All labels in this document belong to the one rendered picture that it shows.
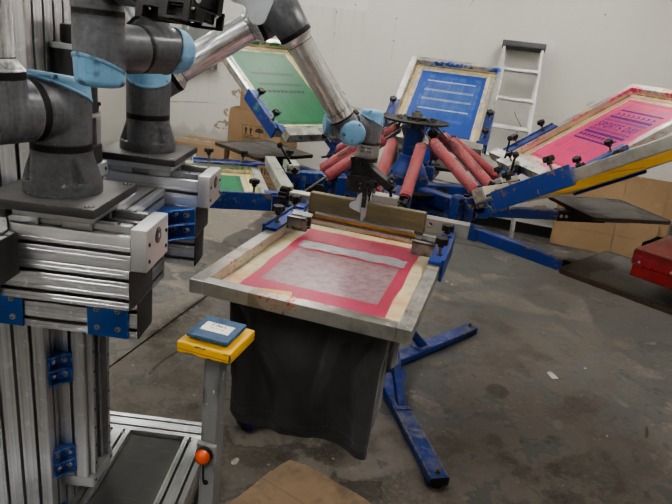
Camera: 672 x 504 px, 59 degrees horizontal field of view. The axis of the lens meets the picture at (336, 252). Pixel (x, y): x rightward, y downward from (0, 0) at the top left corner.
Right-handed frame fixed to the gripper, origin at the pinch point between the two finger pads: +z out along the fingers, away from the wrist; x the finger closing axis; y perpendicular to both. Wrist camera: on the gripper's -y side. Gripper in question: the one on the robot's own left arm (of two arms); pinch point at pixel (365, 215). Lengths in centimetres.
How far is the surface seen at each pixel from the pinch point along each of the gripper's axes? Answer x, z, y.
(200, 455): 88, 39, 12
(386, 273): 23.6, 9.8, -14.0
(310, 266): 31.3, 9.7, 8.0
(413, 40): -408, -61, 66
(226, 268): 52, 7, 26
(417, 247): 7.3, 5.0, -20.1
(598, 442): -68, 106, -108
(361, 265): 21.4, 9.7, -5.5
